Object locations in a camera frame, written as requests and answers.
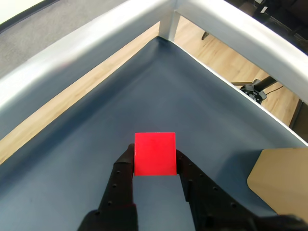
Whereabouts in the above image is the black furniture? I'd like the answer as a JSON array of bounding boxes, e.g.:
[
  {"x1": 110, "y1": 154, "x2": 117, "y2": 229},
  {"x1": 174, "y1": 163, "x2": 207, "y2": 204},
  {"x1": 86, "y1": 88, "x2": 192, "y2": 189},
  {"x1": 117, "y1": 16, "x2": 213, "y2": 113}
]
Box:
[{"x1": 238, "y1": 0, "x2": 308, "y2": 43}]

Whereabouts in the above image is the tan wooden board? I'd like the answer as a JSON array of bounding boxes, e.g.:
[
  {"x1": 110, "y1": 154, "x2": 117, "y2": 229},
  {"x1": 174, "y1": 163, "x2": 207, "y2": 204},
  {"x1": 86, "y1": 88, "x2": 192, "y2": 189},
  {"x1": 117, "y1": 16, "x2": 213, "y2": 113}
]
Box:
[{"x1": 247, "y1": 147, "x2": 308, "y2": 215}]

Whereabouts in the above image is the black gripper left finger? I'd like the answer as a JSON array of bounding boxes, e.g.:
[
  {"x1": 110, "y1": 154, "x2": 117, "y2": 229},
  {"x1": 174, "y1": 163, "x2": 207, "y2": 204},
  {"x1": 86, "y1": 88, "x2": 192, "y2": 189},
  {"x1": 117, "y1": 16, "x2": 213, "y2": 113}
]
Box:
[{"x1": 77, "y1": 143, "x2": 140, "y2": 231}]

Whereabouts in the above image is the white metal frame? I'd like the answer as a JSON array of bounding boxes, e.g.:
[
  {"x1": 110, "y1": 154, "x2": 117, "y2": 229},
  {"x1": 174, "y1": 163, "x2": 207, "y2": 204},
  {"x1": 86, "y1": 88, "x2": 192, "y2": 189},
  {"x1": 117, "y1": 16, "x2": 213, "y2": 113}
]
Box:
[{"x1": 0, "y1": 0, "x2": 308, "y2": 116}]

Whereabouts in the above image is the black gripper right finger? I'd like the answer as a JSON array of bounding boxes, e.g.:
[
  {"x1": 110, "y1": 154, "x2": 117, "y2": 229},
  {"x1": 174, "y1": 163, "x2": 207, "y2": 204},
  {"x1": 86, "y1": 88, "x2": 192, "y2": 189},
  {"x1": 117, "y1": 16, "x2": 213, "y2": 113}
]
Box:
[{"x1": 176, "y1": 149, "x2": 259, "y2": 231}]

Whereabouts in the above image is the dark grey table mat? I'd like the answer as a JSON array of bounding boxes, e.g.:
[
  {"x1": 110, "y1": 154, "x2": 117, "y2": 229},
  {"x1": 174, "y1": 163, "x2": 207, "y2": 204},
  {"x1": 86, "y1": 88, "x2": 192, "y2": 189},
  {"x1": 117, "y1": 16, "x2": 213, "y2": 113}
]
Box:
[{"x1": 0, "y1": 36, "x2": 308, "y2": 231}]

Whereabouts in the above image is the red cube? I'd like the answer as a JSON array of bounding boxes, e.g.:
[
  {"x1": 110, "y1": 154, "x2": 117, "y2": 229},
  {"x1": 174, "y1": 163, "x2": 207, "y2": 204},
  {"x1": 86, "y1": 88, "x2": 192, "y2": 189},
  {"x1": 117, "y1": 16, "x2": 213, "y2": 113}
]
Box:
[{"x1": 134, "y1": 131, "x2": 178, "y2": 177}]

